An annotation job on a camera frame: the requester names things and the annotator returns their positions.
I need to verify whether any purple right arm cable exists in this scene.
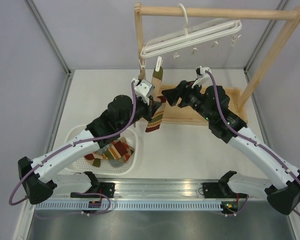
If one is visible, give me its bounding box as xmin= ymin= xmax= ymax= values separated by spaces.
xmin=204 ymin=70 xmax=300 ymax=225

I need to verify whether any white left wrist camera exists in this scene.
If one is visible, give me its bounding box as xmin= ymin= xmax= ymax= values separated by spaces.
xmin=131 ymin=78 xmax=155 ymax=106

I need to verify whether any white perforated plastic basket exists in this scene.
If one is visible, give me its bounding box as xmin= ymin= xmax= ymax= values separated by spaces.
xmin=65 ymin=128 xmax=139 ymax=176

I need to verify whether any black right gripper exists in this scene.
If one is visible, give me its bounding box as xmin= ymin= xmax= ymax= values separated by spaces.
xmin=162 ymin=78 xmax=215 ymax=122

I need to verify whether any wooden hanging rack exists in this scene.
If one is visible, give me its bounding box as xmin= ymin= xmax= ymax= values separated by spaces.
xmin=134 ymin=2 xmax=300 ymax=127

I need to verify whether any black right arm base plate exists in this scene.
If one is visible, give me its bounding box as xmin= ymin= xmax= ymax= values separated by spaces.
xmin=201 ymin=182 xmax=225 ymax=199

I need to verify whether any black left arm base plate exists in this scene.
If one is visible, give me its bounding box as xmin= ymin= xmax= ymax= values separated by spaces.
xmin=70 ymin=182 xmax=115 ymax=199

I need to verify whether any white slotted cable duct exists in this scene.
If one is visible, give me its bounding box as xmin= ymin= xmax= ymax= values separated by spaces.
xmin=35 ymin=200 xmax=223 ymax=211

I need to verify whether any grey sock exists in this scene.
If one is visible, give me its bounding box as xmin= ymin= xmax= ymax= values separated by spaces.
xmin=108 ymin=159 xmax=126 ymax=168

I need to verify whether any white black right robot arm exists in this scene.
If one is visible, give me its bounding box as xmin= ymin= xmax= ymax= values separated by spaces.
xmin=161 ymin=80 xmax=300 ymax=215

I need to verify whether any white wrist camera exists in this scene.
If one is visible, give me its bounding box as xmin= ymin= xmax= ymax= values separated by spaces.
xmin=131 ymin=78 xmax=155 ymax=106
xmin=190 ymin=66 xmax=212 ymax=89

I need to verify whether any aluminium mounting rail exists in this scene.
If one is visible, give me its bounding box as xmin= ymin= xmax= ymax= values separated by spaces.
xmin=49 ymin=177 xmax=273 ymax=201

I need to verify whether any beige sock olive toe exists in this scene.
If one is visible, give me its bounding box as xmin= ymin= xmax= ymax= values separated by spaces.
xmin=83 ymin=144 xmax=111 ymax=168
xmin=145 ymin=67 xmax=166 ymax=133

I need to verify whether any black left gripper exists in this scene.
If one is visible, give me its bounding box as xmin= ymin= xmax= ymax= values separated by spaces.
xmin=118 ymin=95 xmax=162 ymax=132

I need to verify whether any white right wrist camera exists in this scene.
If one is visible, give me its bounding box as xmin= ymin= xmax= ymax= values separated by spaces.
xmin=190 ymin=66 xmax=212 ymax=89

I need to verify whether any white plastic clip hanger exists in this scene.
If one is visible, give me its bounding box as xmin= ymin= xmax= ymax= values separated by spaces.
xmin=134 ymin=2 xmax=242 ymax=75

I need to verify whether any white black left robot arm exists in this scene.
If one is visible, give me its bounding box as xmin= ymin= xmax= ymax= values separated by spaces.
xmin=18 ymin=95 xmax=162 ymax=205

